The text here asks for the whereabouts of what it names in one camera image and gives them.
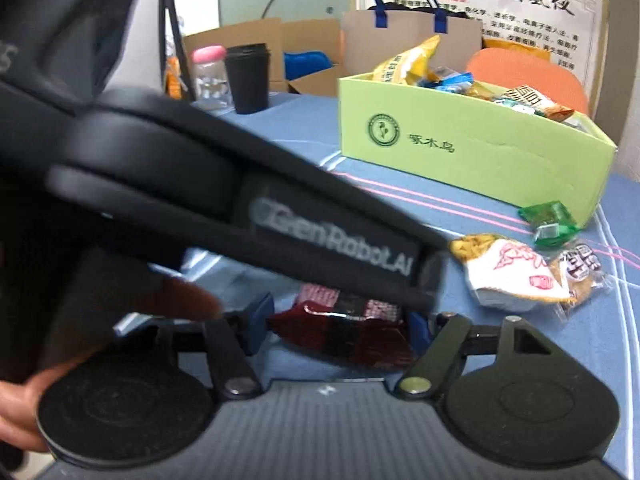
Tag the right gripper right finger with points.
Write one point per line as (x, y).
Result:
(454, 339)

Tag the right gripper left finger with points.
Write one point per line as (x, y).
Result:
(227, 343)

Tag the dark red snack packet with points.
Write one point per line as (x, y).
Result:
(342, 326)

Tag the green candy packet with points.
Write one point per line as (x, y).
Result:
(551, 223)

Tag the person's left hand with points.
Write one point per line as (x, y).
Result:
(19, 403)

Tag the blue striped tablecloth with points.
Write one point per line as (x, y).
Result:
(531, 411)

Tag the white red noodle snack packet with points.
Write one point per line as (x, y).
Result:
(506, 274)

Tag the clear wrapped biscuit packet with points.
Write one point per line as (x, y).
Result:
(579, 270)

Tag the clear jar pink lid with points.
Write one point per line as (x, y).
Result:
(210, 78)

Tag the black paper coffee cup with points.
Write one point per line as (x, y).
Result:
(248, 77)

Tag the green cardboard snack box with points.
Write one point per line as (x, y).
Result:
(520, 159)

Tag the blue item in cardboard box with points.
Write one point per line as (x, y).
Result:
(301, 64)

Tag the open cardboard box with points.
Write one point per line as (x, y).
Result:
(281, 37)

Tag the orange red snack packet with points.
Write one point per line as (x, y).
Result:
(528, 100)

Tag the blue snack packet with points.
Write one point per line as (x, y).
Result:
(447, 80)

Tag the orange chair back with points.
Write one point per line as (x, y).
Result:
(510, 69)

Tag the large yellow chip bag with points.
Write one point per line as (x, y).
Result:
(410, 67)

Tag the yellow plastic bag behind chair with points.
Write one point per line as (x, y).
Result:
(515, 46)

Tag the brown paper bag blue handles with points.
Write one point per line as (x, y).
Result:
(387, 28)

